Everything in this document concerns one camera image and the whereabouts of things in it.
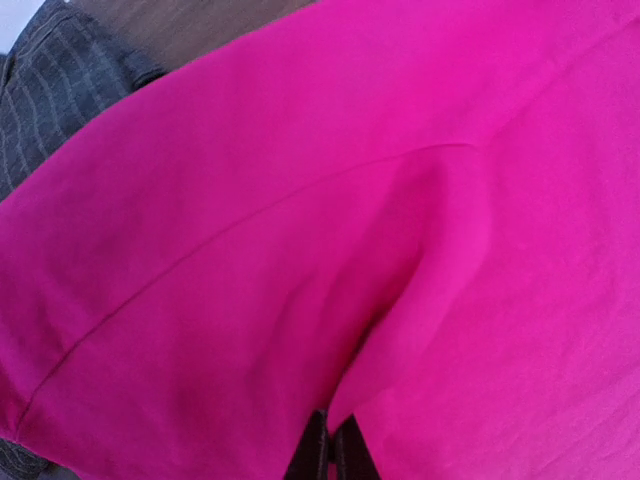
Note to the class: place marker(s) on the red garment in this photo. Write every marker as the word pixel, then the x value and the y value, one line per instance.
pixel 424 214

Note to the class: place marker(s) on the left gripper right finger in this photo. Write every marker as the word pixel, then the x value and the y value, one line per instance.
pixel 352 458

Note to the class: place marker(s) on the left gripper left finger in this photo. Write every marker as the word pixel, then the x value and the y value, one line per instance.
pixel 310 460

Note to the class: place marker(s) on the dark pinstriped shirt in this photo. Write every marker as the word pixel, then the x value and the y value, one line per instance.
pixel 63 70

